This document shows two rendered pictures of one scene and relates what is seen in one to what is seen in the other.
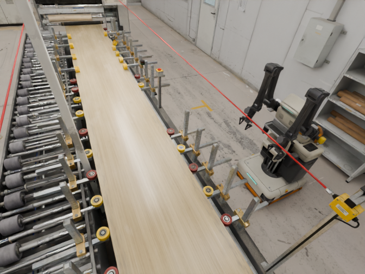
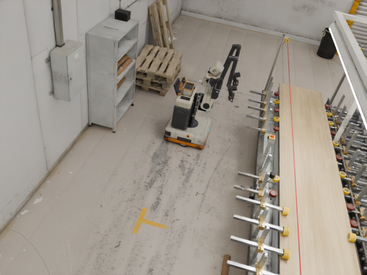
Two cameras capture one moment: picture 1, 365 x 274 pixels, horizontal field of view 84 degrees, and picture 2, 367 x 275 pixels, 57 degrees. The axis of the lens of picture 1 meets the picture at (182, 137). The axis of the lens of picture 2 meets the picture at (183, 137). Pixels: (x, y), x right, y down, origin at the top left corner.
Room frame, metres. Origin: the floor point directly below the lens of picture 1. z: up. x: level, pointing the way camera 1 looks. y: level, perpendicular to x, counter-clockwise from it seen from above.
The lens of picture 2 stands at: (5.33, 1.37, 3.38)
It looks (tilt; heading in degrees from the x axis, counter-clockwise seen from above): 38 degrees down; 216
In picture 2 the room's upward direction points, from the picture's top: 11 degrees clockwise
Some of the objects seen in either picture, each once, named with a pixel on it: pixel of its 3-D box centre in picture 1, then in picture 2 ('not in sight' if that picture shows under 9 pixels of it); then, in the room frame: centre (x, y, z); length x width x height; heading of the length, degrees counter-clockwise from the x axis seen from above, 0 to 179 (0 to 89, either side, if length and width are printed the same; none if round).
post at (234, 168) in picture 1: (227, 185); (267, 95); (0.94, -0.39, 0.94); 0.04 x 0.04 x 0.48; 29
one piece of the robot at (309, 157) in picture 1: (287, 150); (187, 105); (1.76, -1.27, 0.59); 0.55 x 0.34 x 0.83; 29
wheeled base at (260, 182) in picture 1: (269, 174); (188, 128); (1.71, -1.19, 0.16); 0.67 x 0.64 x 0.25; 119
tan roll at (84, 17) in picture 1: (81, 17); not in sight; (4.68, 2.35, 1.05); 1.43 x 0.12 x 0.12; 119
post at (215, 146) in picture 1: (211, 163); (267, 104); (1.15, -0.27, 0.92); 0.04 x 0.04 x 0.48; 29
